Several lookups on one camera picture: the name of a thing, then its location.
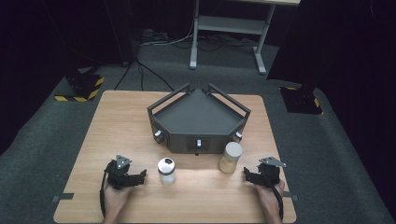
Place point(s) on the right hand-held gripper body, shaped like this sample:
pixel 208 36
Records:
pixel 269 175

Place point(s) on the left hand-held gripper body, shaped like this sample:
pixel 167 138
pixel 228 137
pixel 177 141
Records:
pixel 117 175

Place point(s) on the glass jar with beige powder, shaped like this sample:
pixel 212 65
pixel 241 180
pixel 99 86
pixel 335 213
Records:
pixel 229 160

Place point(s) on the glass jar with white powder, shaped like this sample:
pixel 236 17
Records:
pixel 167 172

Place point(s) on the black corner rack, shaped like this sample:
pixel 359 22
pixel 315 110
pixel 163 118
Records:
pixel 197 119

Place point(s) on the person's right hand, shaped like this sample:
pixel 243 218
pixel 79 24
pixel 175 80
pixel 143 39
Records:
pixel 270 199

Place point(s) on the person's left hand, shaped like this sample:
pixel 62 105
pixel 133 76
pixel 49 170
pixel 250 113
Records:
pixel 114 199

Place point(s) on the grey tape strip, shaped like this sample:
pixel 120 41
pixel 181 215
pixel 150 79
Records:
pixel 63 197
pixel 291 196

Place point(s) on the yellow black striped stand base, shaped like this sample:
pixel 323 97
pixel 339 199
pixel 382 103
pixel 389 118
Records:
pixel 84 90
pixel 300 101

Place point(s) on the black curtain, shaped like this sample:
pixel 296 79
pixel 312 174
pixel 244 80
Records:
pixel 342 37
pixel 46 31

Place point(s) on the white metal desk frame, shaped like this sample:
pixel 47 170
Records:
pixel 230 24

